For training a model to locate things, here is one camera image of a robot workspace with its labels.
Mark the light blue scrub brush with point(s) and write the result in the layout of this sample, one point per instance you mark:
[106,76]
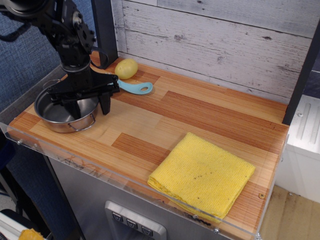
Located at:
[136,89]

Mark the stainless steel cabinet front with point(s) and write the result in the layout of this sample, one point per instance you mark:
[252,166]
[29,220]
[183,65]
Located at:
[87,193]

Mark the yellow plastic potato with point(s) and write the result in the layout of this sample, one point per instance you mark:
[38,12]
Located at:
[126,69]

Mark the dark vertical post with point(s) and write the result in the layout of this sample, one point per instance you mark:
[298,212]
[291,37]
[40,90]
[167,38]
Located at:
[303,77]
[105,31]

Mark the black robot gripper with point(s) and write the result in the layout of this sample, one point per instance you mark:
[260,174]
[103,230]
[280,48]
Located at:
[84,84]

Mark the left dark vertical post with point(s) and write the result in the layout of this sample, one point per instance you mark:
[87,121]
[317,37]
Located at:
[105,31]

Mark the silver button control panel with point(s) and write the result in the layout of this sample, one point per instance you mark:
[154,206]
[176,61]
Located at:
[135,221]

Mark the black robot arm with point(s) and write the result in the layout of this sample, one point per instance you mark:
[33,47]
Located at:
[64,27]

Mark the yellow black object bottom left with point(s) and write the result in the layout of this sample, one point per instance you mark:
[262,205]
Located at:
[23,233]

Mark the white ribbed appliance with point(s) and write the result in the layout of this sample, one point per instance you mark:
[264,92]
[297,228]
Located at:
[299,168]

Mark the right dark vertical post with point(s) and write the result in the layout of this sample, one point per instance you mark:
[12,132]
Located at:
[303,77]

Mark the small stainless steel pan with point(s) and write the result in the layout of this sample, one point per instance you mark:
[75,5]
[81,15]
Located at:
[58,119]

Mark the clear acrylic edge guard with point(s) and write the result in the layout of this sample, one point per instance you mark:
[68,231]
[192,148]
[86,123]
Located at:
[130,147]

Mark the folded yellow cloth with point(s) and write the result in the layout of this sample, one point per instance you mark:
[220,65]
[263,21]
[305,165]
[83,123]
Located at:
[201,177]

